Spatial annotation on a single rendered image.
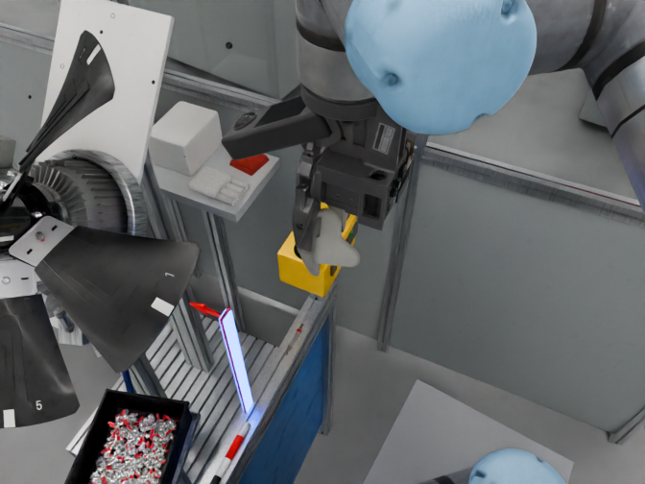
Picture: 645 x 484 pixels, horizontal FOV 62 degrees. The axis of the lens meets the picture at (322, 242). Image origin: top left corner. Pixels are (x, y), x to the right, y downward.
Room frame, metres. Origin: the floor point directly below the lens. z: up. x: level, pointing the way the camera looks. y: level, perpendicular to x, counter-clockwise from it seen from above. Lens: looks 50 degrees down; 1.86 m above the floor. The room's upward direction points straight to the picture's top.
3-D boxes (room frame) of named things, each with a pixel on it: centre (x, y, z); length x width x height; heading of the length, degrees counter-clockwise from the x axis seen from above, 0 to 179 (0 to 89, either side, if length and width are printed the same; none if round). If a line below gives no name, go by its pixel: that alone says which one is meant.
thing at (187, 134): (1.18, 0.39, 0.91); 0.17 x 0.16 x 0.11; 155
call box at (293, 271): (0.69, 0.01, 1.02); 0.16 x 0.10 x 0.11; 155
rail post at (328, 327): (0.73, -0.01, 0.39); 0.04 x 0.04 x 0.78; 65
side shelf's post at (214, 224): (1.12, 0.33, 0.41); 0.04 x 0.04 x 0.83; 65
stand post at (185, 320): (0.94, 0.44, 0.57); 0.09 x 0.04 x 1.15; 65
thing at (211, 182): (1.03, 0.27, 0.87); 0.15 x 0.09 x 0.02; 62
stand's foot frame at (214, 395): (0.81, 0.50, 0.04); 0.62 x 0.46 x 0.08; 155
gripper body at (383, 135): (0.35, -0.03, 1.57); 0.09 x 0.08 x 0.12; 65
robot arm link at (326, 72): (0.36, -0.02, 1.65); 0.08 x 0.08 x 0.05
